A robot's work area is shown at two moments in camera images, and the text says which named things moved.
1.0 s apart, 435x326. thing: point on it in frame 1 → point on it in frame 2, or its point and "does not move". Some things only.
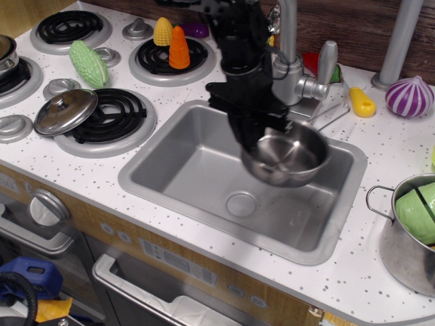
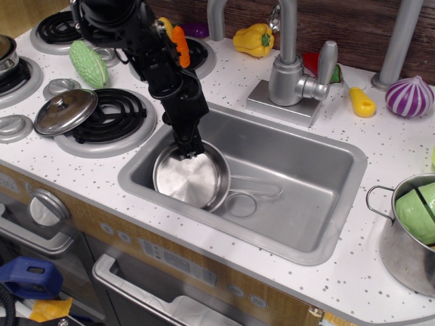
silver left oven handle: (18, 233) does not move
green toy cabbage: (416, 209) does not move
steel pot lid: (65, 111) does not move
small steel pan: (289, 155) → (203, 183)
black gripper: (251, 99) → (183, 106)
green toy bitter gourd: (92, 68) does not move
